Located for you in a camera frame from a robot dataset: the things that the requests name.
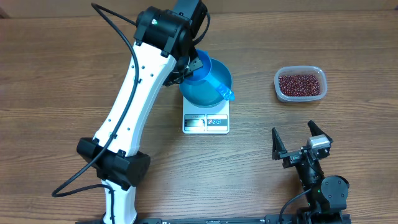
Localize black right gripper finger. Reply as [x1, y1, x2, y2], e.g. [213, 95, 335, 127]
[272, 128, 287, 160]
[307, 120, 325, 136]

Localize blue plastic measuring scoop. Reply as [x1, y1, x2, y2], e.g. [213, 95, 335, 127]
[188, 50, 235, 101]

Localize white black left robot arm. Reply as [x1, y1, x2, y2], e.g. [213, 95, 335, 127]
[76, 1, 210, 223]

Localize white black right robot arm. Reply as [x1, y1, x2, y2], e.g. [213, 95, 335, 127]
[265, 120, 352, 224]

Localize blue plastic bowl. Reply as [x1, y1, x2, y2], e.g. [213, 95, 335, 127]
[180, 58, 233, 108]

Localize white digital kitchen scale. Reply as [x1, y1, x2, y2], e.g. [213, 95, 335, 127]
[182, 97, 230, 134]

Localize red adzuki beans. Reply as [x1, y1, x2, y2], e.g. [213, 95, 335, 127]
[278, 74, 321, 96]

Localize clear plastic container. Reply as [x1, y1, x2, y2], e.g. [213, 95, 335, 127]
[274, 65, 328, 103]

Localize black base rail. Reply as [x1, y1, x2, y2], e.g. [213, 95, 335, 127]
[74, 213, 352, 224]

